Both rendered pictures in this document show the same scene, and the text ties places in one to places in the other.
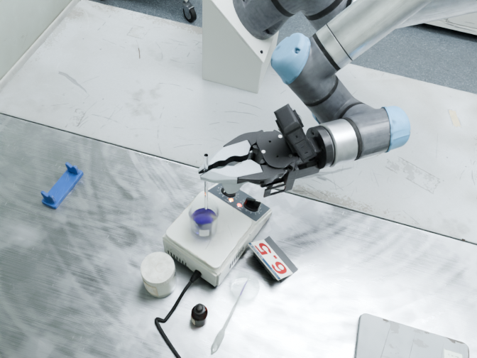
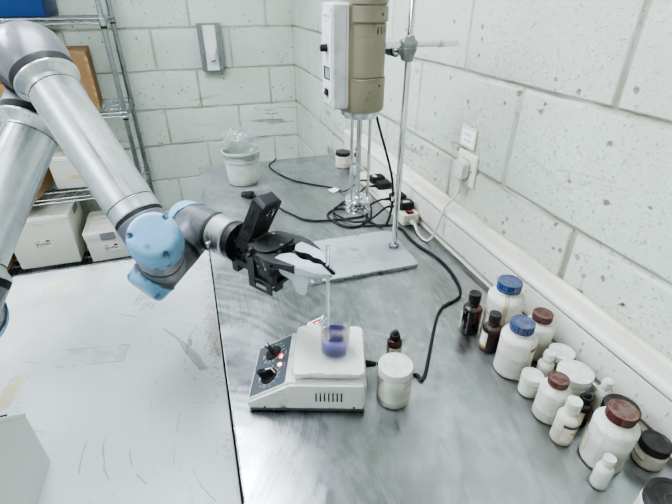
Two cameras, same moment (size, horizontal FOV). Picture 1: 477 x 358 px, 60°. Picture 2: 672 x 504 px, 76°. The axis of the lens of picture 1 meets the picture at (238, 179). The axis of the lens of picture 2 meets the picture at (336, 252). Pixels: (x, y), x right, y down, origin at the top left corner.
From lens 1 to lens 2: 0.82 m
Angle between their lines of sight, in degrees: 78
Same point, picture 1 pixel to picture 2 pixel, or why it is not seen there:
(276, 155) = (279, 238)
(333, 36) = (143, 192)
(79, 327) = (484, 428)
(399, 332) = not seen: hidden behind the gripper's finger
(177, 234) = (356, 364)
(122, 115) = not seen: outside the picture
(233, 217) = (306, 338)
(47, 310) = (504, 467)
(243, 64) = (21, 451)
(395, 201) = (192, 295)
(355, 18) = (128, 169)
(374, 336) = not seen: hidden behind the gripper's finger
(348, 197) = (205, 319)
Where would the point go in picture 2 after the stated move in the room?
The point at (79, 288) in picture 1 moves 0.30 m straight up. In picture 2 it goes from (461, 458) to (499, 301)
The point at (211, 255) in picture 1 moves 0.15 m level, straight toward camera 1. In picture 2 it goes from (353, 334) to (416, 306)
